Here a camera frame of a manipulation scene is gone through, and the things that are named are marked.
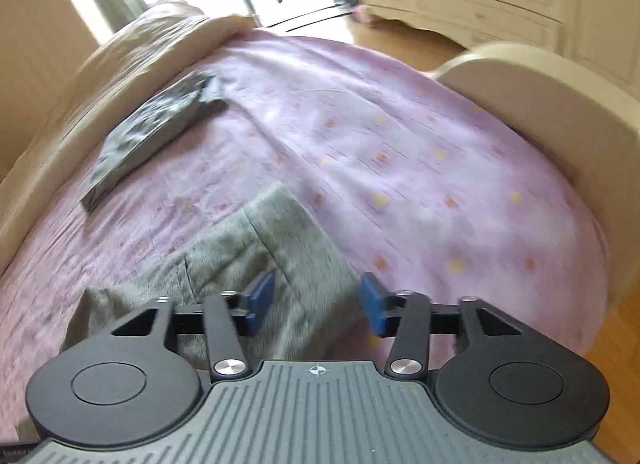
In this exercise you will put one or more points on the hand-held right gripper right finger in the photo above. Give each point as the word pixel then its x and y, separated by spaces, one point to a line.
pixel 374 304

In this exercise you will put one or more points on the pink patterned bed sheet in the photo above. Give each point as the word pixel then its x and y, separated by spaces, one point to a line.
pixel 400 169

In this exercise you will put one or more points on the cream bed footboard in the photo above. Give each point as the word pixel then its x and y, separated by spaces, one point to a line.
pixel 550 109

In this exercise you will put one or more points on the beige duvet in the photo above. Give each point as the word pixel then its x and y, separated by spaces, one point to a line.
pixel 100 84

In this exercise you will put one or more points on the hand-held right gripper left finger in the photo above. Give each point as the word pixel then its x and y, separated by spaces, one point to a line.
pixel 261 301

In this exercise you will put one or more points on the folded grey pants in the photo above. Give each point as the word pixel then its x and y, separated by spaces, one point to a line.
pixel 150 129

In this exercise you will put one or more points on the speckled grey pants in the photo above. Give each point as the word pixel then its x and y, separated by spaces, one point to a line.
pixel 240 254

